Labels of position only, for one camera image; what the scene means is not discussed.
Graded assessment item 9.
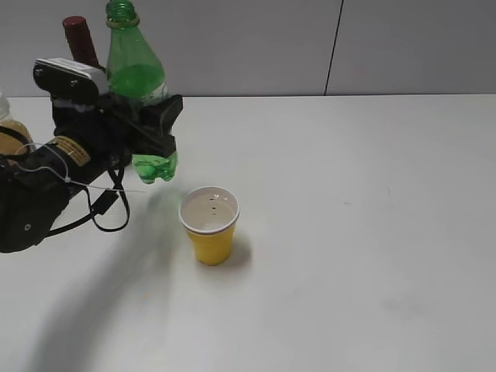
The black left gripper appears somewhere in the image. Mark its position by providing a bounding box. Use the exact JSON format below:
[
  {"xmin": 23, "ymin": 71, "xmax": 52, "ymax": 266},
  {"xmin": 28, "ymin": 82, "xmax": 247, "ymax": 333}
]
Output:
[{"xmin": 50, "ymin": 93, "xmax": 183, "ymax": 178}]

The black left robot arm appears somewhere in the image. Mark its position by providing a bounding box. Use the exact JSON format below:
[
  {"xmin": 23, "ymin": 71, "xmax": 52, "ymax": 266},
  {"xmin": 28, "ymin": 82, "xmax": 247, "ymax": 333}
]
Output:
[{"xmin": 1, "ymin": 94, "xmax": 183, "ymax": 253}]

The black camera cable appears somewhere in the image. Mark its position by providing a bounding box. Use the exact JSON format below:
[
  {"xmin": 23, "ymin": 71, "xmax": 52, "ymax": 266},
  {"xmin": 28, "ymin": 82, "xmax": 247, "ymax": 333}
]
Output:
[{"xmin": 48, "ymin": 164, "xmax": 130, "ymax": 238}]

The dark red wine bottle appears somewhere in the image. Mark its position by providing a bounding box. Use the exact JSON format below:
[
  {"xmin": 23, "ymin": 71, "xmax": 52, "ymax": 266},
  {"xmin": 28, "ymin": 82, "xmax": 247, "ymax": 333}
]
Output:
[{"xmin": 62, "ymin": 15, "xmax": 105, "ymax": 71}]

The orange juice bottle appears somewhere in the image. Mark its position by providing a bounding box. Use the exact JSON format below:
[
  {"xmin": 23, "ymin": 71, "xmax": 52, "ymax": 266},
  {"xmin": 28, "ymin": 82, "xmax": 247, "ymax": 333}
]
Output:
[{"xmin": 0, "ymin": 94, "xmax": 34, "ymax": 156}]

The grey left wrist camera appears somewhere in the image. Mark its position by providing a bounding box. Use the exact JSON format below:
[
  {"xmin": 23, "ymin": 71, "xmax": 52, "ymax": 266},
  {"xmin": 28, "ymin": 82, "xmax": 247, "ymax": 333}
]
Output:
[{"xmin": 33, "ymin": 57, "xmax": 109, "ymax": 105}]

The yellow paper cup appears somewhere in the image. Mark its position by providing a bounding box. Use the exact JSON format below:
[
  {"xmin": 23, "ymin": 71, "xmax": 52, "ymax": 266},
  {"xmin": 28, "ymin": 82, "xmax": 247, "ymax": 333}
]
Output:
[{"xmin": 179, "ymin": 186, "xmax": 240, "ymax": 266}]

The green sprite bottle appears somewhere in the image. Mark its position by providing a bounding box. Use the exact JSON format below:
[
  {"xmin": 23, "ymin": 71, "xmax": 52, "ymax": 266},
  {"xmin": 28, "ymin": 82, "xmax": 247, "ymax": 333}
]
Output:
[{"xmin": 105, "ymin": 1, "xmax": 177, "ymax": 184}]

